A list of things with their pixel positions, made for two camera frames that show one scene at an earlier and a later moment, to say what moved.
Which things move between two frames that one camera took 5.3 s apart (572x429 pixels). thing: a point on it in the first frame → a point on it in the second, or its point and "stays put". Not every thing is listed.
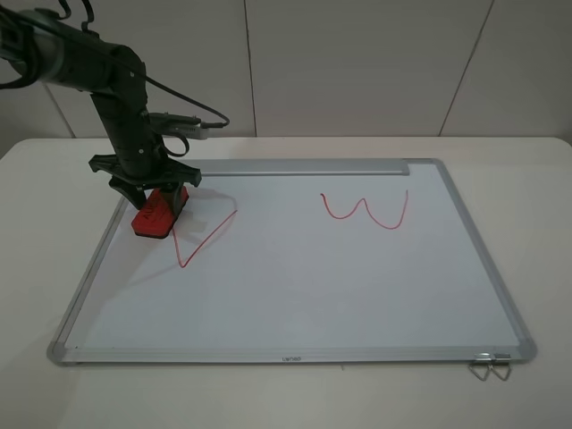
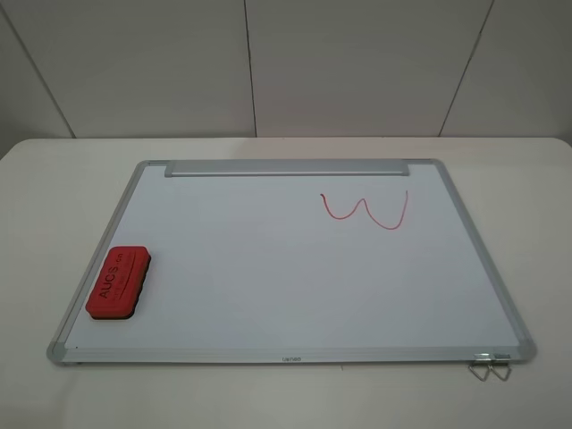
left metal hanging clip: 478,357 stays put
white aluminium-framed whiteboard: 297,261 stays put
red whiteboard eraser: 155,220 → 117,286
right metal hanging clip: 501,359 stays put
